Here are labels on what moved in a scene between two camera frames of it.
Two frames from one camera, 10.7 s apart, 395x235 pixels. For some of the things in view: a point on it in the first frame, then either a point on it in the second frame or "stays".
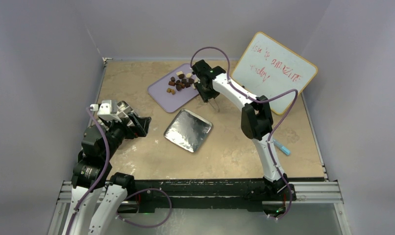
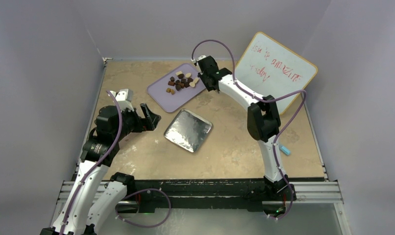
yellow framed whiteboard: (266, 67) stays
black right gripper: (206, 97) -> (203, 76)
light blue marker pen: (281, 148) stays
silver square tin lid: (188, 130) stays
